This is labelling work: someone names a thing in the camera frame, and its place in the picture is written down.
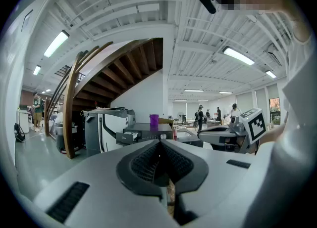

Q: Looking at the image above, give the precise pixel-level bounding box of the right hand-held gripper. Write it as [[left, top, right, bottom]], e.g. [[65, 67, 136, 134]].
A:
[[197, 107, 267, 154]]

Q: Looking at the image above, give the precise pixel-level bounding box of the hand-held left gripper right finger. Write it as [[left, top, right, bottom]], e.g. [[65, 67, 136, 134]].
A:
[[160, 139, 276, 228]]

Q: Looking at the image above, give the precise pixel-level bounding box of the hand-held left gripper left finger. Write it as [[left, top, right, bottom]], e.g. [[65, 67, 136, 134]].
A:
[[33, 139, 178, 228]]

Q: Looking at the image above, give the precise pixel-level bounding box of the person's right forearm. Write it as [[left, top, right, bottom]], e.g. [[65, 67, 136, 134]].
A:
[[257, 113, 290, 149]]

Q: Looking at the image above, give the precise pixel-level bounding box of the person's right hand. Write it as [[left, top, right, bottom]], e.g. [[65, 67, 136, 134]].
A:
[[236, 136, 249, 152]]

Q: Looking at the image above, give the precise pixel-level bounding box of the white and grey office printer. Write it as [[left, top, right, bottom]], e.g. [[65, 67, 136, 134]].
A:
[[83, 107, 136, 158]]

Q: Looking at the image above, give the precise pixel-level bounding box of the brown cardboard box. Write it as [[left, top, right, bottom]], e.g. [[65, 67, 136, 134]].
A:
[[158, 117, 175, 134]]

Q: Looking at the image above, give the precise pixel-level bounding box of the glass door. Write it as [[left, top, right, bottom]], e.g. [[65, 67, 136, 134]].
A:
[[269, 97, 281, 126]]

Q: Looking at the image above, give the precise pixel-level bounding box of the large black tray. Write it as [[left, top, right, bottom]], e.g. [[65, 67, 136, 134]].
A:
[[115, 122, 174, 149]]

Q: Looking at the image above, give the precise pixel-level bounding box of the purple plastic bucket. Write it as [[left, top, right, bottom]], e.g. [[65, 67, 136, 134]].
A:
[[149, 114, 159, 132]]

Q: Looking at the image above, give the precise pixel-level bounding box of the person's white shirt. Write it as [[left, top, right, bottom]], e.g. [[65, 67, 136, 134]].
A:
[[241, 33, 317, 228]]

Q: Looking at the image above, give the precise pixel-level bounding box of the black backpack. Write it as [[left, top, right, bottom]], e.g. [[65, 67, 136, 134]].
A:
[[13, 123, 26, 143]]

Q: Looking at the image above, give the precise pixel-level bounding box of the low white cabinet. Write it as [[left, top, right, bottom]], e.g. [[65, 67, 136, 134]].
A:
[[16, 109, 30, 134]]

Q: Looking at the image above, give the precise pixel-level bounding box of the curved wooden staircase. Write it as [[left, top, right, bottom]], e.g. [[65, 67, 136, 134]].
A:
[[44, 37, 164, 160]]

